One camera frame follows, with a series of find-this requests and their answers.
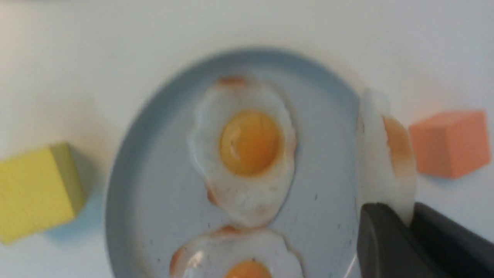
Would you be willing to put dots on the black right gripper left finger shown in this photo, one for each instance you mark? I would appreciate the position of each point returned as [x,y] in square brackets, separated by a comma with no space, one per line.
[386,248]

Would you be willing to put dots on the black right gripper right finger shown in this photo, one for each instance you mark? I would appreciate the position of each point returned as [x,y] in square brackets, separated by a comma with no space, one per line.
[460,252]

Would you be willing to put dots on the fried egg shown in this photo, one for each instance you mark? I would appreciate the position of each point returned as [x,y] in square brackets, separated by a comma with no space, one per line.
[242,143]
[236,253]
[386,166]

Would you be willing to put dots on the orange cube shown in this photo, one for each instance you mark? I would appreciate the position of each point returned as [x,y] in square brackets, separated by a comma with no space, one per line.
[451,144]

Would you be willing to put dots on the grey egg plate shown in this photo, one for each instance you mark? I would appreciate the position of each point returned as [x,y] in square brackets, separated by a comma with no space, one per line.
[156,201]

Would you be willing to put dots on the yellow cube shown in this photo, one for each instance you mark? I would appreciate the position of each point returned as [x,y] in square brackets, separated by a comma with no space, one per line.
[39,190]

